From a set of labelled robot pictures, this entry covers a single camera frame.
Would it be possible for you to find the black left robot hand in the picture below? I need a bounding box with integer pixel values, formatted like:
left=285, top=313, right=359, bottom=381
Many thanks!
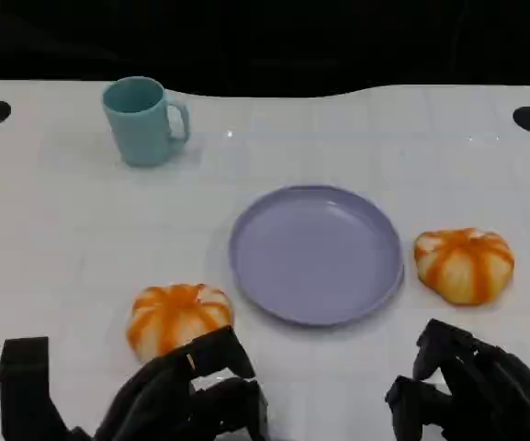
left=0, top=324, right=271, bottom=441

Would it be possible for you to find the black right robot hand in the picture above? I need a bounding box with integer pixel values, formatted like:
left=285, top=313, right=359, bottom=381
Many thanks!
left=385, top=318, right=530, bottom=441

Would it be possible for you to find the orange white toy bread roll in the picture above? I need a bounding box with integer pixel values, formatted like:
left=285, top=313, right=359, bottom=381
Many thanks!
left=125, top=283, right=233, bottom=362
left=413, top=227, right=516, bottom=307

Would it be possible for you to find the lilac plate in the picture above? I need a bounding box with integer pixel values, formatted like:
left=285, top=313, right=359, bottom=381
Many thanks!
left=228, top=184, right=406, bottom=328

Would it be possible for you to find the pale green mug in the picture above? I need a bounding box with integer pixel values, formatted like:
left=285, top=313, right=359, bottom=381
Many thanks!
left=102, top=75, right=191, bottom=168

